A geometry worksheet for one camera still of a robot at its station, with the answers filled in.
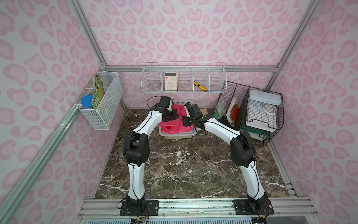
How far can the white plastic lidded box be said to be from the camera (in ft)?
2.87

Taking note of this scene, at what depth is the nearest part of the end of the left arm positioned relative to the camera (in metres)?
0.73

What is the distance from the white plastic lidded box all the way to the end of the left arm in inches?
19.1

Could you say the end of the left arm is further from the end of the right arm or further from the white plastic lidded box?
the white plastic lidded box
